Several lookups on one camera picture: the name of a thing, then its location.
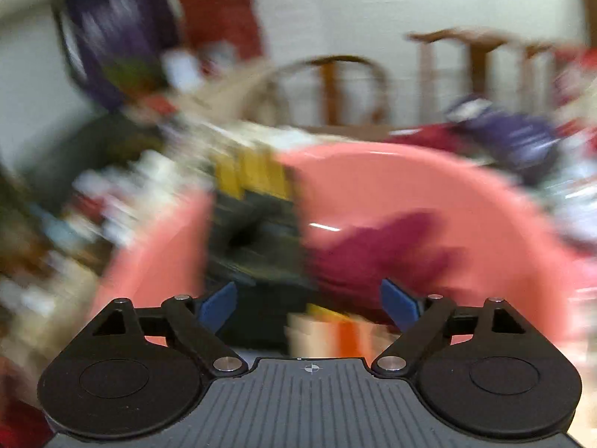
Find maroon quilted cloth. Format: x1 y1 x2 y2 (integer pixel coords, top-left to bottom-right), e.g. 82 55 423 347
307 212 463 314

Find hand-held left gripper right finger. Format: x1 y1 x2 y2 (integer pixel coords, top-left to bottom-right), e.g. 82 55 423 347
371 279 533 378

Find stack of red boxes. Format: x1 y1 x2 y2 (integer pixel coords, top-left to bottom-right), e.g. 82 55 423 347
176 0 263 62

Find purple wall hanging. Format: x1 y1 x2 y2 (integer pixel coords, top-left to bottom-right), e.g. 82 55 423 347
57 0 182 109

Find black cloth with yellow label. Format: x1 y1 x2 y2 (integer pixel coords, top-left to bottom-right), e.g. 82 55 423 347
204 149 319 352

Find wooden chair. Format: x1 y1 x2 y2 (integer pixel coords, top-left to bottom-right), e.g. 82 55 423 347
260 55 393 128
405 28 557 128

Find orange and white flat carton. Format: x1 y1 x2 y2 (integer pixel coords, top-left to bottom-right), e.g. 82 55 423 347
285 305 389 361

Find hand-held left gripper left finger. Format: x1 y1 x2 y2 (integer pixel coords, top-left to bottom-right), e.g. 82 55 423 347
91 282 249 378

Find pink plastic basin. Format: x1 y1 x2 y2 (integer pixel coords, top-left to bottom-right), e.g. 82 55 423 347
91 142 597 352

